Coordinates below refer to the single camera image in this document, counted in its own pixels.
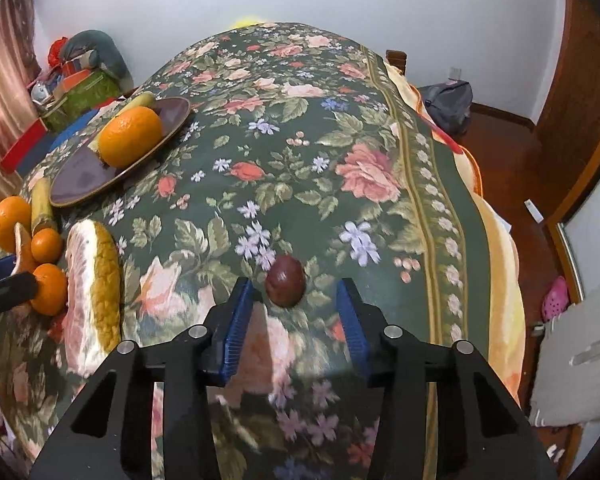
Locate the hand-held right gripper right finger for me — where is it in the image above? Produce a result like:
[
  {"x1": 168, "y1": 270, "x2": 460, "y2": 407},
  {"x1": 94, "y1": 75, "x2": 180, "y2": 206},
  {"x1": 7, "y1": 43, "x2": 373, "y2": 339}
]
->
[{"x1": 335, "y1": 276, "x2": 562, "y2": 480}]

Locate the large orange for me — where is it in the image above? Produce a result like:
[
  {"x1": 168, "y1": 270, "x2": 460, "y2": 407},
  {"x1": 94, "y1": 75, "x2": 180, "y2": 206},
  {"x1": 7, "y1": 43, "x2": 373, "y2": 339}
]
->
[
  {"x1": 0, "y1": 196, "x2": 33, "y2": 253},
  {"x1": 98, "y1": 107, "x2": 162, "y2": 169}
]

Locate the large pomelo piece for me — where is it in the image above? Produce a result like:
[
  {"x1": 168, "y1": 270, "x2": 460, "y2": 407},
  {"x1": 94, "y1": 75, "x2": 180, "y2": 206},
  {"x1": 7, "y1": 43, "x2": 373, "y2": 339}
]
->
[{"x1": 62, "y1": 219, "x2": 123, "y2": 378}]

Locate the red box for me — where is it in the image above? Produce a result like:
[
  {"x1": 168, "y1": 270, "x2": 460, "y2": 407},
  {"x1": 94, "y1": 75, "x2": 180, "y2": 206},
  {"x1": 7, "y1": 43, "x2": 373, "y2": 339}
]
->
[{"x1": 0, "y1": 120, "x2": 56, "y2": 173}]

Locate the wooden door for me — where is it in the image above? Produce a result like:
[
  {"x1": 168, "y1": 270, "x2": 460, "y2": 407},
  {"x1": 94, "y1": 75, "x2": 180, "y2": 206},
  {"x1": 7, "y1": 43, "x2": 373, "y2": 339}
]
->
[{"x1": 532, "y1": 0, "x2": 600, "y2": 221}]

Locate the orange yellow blanket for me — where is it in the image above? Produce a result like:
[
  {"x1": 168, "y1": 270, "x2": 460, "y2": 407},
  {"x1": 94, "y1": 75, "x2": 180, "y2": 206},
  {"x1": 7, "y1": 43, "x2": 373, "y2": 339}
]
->
[{"x1": 380, "y1": 55, "x2": 526, "y2": 406}]

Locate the green floral tablecloth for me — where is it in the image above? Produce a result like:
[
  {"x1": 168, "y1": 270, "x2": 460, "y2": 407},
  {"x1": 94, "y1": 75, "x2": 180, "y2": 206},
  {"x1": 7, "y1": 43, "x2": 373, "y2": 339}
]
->
[{"x1": 0, "y1": 22, "x2": 491, "y2": 480}]

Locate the banana with cut end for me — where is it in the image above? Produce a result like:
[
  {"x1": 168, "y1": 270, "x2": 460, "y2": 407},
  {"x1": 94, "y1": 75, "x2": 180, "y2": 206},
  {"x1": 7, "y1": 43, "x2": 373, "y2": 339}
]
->
[{"x1": 30, "y1": 177, "x2": 57, "y2": 235}]

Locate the grey plush pillow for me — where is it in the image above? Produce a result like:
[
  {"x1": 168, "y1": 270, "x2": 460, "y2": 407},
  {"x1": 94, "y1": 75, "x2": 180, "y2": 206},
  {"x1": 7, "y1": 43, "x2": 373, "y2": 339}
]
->
[{"x1": 60, "y1": 30, "x2": 131, "y2": 83}]

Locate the red plastic bag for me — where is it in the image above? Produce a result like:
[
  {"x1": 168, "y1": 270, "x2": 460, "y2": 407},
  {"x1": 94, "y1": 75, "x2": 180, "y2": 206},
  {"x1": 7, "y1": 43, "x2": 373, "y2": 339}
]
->
[{"x1": 48, "y1": 37, "x2": 71, "y2": 68}]

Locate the green floral storage box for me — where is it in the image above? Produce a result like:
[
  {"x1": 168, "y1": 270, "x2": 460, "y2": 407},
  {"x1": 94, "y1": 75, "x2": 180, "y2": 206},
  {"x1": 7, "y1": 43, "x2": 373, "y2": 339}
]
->
[{"x1": 40, "y1": 67, "x2": 123, "y2": 133}]

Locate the grey plastic bag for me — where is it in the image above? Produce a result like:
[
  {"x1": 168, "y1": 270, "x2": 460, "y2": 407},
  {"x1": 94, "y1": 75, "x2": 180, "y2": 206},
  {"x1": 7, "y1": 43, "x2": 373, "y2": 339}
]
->
[{"x1": 422, "y1": 80, "x2": 473, "y2": 136}]

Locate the small tangerine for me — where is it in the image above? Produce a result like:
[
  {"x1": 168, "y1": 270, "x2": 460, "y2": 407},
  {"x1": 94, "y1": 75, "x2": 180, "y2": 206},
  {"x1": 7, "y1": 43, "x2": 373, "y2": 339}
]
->
[
  {"x1": 30, "y1": 263, "x2": 69, "y2": 317},
  {"x1": 31, "y1": 228, "x2": 64, "y2": 264}
]

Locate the brown round fruit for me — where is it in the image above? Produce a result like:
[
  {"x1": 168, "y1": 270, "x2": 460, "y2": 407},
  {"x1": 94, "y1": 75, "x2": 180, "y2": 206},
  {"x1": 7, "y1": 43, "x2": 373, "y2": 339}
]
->
[{"x1": 265, "y1": 255, "x2": 307, "y2": 307}]

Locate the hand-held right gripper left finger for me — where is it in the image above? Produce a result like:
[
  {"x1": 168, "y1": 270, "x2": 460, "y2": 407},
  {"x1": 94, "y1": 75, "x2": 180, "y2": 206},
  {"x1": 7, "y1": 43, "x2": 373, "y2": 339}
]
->
[{"x1": 27, "y1": 276, "x2": 268, "y2": 480}]

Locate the brown oval plate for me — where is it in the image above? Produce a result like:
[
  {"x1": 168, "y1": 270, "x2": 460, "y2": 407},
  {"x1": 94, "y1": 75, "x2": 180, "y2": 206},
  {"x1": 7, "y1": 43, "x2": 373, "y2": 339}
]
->
[{"x1": 49, "y1": 96, "x2": 191, "y2": 208}]

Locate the orange cardboard box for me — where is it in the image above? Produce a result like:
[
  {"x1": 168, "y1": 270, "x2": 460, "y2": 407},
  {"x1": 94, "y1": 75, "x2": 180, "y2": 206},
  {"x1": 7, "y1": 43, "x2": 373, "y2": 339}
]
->
[{"x1": 62, "y1": 71, "x2": 101, "y2": 90}]

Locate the pink slipper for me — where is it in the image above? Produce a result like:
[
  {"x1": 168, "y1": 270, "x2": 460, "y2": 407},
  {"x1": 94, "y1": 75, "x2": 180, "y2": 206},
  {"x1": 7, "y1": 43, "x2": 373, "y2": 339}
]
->
[{"x1": 541, "y1": 276, "x2": 570, "y2": 322}]

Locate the striped brown curtain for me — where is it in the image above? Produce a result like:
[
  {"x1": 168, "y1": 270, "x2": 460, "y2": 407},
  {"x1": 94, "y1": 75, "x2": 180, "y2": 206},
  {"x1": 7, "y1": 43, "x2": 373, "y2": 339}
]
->
[{"x1": 0, "y1": 0, "x2": 43, "y2": 246}]

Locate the white wardrobe sliding door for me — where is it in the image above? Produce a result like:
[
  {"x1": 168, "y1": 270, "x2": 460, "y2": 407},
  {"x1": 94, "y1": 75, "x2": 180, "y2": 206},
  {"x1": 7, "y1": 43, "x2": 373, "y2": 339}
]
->
[{"x1": 545, "y1": 180, "x2": 600, "y2": 306}]

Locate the yellow-green banana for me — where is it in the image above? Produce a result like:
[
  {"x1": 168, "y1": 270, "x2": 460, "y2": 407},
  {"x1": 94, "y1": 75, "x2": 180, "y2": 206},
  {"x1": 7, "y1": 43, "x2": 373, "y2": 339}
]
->
[{"x1": 87, "y1": 91, "x2": 157, "y2": 153}]

